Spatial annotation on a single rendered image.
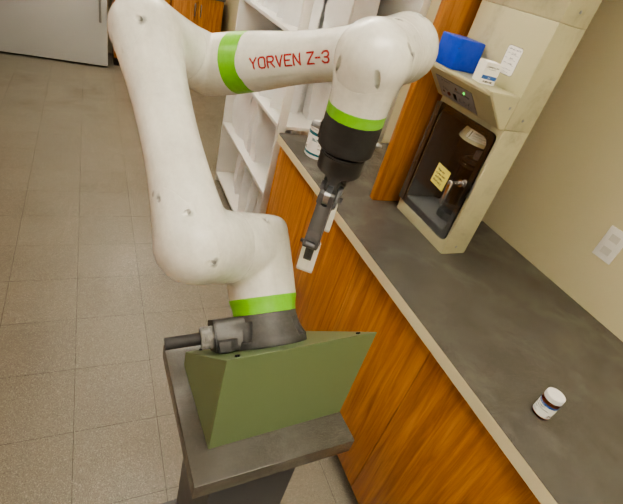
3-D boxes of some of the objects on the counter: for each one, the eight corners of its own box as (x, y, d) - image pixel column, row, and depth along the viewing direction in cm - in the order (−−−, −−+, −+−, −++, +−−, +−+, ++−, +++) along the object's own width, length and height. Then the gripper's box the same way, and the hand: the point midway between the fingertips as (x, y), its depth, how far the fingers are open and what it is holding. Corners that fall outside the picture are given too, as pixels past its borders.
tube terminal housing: (442, 207, 192) (535, 15, 149) (490, 252, 169) (616, 40, 126) (396, 206, 181) (481, -1, 138) (441, 254, 158) (560, 22, 115)
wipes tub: (324, 150, 213) (332, 120, 204) (335, 162, 203) (344, 131, 195) (300, 148, 207) (307, 117, 199) (310, 160, 198) (318, 129, 189)
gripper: (339, 116, 81) (312, 209, 94) (301, 175, 61) (274, 282, 75) (377, 129, 80) (345, 221, 94) (351, 193, 61) (315, 297, 74)
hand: (315, 244), depth 84 cm, fingers open, 13 cm apart
